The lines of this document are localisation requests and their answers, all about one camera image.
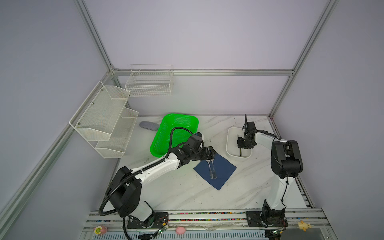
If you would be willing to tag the aluminium frame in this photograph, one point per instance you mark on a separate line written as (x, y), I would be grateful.
(19, 201)

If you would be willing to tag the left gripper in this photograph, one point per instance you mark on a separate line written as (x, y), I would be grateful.
(205, 156)

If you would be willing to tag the white rectangular tray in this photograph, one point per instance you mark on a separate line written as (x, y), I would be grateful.
(232, 147)

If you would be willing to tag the silver fork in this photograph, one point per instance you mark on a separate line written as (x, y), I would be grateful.
(210, 169)

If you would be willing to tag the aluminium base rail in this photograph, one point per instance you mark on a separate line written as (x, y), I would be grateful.
(214, 225)

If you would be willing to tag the silver spoon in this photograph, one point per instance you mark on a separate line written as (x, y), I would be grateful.
(214, 175)

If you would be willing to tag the white mesh two-tier shelf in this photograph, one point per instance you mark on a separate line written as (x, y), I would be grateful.
(105, 121)

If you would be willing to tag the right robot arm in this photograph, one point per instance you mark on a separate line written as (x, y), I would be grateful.
(286, 164)

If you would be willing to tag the grey oval pouch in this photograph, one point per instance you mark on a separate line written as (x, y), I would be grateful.
(149, 125)

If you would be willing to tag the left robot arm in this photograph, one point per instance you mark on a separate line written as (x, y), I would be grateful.
(123, 195)

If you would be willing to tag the pink toy ball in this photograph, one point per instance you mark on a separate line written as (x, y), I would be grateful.
(180, 230)

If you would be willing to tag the white wire basket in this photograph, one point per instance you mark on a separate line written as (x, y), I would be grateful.
(150, 80)

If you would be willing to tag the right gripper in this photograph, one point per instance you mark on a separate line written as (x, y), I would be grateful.
(239, 139)

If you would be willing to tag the pink green toy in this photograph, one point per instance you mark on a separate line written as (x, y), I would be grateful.
(100, 230)

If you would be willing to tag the yellow toy figure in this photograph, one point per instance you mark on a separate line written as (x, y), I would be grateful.
(304, 226)

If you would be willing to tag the dark blue paper napkin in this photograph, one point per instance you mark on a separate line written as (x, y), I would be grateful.
(223, 168)

